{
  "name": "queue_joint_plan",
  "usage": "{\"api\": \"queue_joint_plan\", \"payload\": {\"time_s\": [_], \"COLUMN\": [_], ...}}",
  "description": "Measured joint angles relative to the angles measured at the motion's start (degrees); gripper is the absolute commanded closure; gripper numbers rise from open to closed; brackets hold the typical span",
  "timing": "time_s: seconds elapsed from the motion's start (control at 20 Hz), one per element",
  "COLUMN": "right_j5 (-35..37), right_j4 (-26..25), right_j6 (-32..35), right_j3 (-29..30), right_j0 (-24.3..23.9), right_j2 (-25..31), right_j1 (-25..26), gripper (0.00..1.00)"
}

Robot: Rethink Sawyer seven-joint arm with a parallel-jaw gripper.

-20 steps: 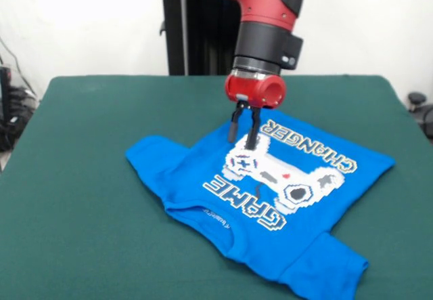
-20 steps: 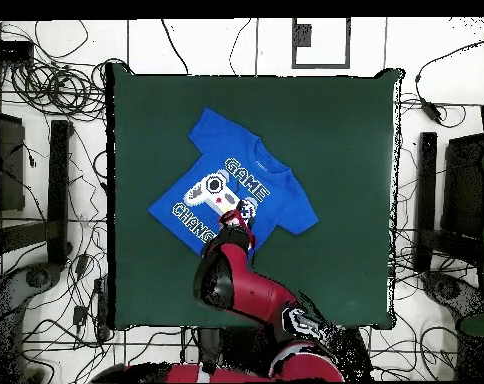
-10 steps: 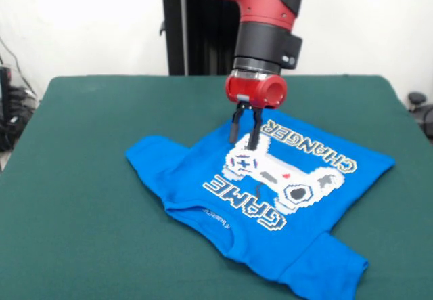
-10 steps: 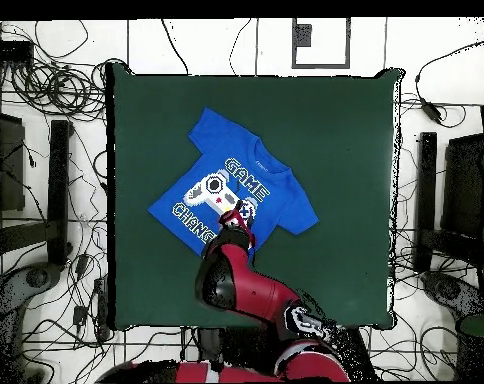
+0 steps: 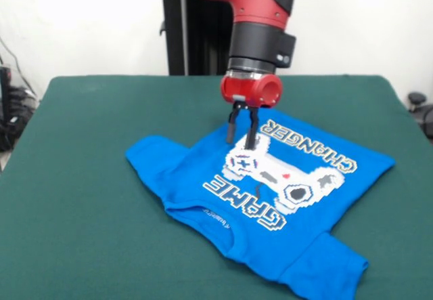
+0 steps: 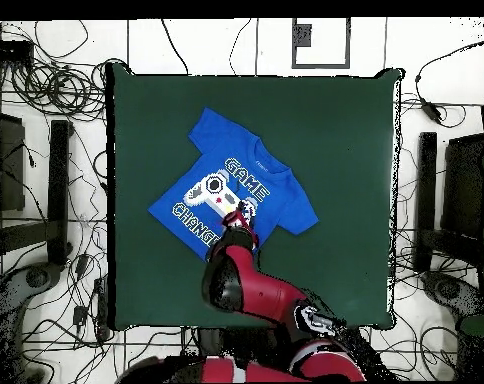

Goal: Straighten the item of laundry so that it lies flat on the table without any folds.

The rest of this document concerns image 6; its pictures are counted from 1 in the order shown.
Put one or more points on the black power strip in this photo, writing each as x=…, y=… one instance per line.
x=102, y=308

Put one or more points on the blue shirt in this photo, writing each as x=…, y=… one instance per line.
x=234, y=144

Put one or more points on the black power adapter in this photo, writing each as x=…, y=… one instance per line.
x=430, y=110

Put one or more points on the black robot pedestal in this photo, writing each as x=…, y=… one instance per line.
x=214, y=340

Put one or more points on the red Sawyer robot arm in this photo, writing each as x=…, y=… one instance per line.
x=258, y=292

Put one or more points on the black equipment box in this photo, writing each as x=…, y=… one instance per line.
x=8, y=168
x=464, y=188

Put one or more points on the grey square floor frame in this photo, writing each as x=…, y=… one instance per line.
x=321, y=65

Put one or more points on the dark green table cloth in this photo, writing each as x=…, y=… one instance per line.
x=326, y=120

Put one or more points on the flat black box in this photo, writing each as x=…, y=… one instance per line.
x=8, y=50

